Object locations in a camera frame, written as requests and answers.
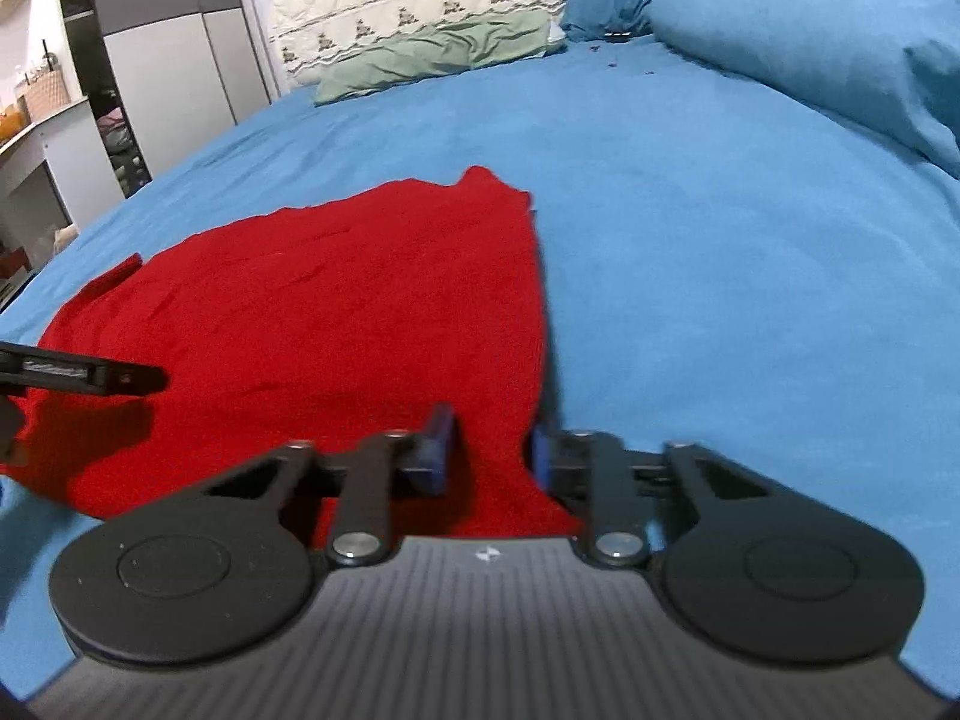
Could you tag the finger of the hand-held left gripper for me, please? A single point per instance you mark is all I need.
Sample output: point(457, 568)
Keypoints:
point(82, 375)
point(7, 427)

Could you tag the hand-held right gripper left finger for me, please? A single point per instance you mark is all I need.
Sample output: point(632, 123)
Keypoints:
point(439, 457)

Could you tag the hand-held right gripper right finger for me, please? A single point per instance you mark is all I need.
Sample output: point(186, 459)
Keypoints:
point(541, 457)

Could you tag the red knit sweater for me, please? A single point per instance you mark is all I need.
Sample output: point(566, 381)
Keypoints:
point(337, 300)

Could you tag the white desk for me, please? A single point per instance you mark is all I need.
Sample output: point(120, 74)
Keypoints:
point(37, 157)

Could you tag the bed with blue sheet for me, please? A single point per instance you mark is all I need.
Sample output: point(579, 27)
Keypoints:
point(712, 277)

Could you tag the woven basket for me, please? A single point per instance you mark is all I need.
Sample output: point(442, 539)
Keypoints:
point(49, 94)

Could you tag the wardrobe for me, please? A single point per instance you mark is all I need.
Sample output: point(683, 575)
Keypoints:
point(187, 30)

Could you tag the green pillow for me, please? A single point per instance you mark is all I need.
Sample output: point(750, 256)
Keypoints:
point(435, 52)

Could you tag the small dark bits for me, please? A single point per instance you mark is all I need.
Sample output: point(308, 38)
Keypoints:
point(611, 52)

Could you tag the white quilted headboard cover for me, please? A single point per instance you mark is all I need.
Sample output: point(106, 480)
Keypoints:
point(390, 7)

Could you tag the blue duvet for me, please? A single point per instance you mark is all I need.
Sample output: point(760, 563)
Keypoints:
point(810, 45)

